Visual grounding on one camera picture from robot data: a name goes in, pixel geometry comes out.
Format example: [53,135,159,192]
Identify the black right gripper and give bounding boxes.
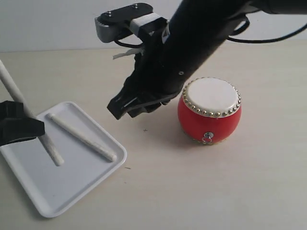
[107,17,186,120]

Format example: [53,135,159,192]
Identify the white drumstick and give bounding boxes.
[47,113,117,162]
[0,61,64,166]

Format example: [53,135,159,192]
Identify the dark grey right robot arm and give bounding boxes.
[107,0,307,119]

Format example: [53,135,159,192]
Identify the small red drum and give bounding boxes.
[177,77,242,145]

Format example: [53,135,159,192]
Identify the white plastic tray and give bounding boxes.
[0,101,127,218]

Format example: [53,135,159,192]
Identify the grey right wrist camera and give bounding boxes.
[94,2,167,43]

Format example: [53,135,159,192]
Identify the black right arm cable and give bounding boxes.
[114,14,307,48]

